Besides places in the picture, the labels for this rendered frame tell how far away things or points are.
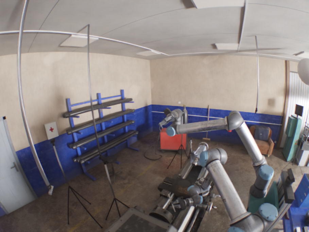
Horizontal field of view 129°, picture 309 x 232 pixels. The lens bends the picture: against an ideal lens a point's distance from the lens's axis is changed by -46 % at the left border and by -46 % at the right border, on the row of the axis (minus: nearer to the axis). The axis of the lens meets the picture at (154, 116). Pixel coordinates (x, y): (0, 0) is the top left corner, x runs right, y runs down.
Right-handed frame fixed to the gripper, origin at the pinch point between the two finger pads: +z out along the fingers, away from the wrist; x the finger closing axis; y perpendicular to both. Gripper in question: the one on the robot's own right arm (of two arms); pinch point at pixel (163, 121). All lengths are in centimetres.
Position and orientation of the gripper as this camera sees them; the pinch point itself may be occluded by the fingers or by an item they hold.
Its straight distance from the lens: 110.1
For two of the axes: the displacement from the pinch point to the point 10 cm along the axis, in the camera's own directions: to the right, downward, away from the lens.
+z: -5.2, 2.4, -8.2
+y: 5.9, 7.9, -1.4
